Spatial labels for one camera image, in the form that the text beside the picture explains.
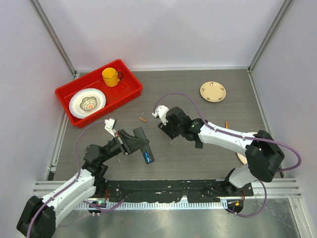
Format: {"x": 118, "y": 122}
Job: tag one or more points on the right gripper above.
{"x": 166, "y": 129}

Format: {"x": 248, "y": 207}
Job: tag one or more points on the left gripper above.
{"x": 130, "y": 143}

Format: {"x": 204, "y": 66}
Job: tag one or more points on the blue battery cluster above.
{"x": 148, "y": 157}

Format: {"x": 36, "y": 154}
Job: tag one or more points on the black battery cover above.
{"x": 198, "y": 144}

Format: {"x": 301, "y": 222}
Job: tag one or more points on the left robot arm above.
{"x": 41, "y": 216}

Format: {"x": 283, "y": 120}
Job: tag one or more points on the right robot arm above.
{"x": 263, "y": 156}

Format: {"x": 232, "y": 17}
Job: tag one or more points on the cream floral plate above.
{"x": 213, "y": 91}

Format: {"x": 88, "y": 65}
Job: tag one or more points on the red plastic tray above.
{"x": 126, "y": 90}

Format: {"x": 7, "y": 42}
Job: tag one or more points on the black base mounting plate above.
{"x": 168, "y": 191}

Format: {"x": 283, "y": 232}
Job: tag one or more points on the small patterned bowl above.
{"x": 88, "y": 103}

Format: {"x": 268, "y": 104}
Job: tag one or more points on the white paper plate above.
{"x": 75, "y": 101}

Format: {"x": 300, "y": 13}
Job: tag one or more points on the yellow mug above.
{"x": 111, "y": 76}

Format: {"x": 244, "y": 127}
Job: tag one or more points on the pink white plate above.
{"x": 242, "y": 158}

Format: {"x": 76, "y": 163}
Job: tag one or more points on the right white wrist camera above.
{"x": 160, "y": 113}

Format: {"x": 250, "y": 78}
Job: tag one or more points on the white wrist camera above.
{"x": 110, "y": 126}
{"x": 160, "y": 113}

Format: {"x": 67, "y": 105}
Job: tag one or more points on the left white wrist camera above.
{"x": 110, "y": 126}

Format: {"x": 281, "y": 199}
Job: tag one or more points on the white slotted cable duct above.
{"x": 182, "y": 205}

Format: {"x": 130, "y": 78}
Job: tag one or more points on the left aluminium frame post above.
{"x": 52, "y": 34}

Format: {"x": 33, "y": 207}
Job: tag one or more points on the aluminium frame post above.
{"x": 284, "y": 8}
{"x": 52, "y": 34}

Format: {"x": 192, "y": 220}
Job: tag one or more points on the right aluminium frame post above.
{"x": 284, "y": 8}

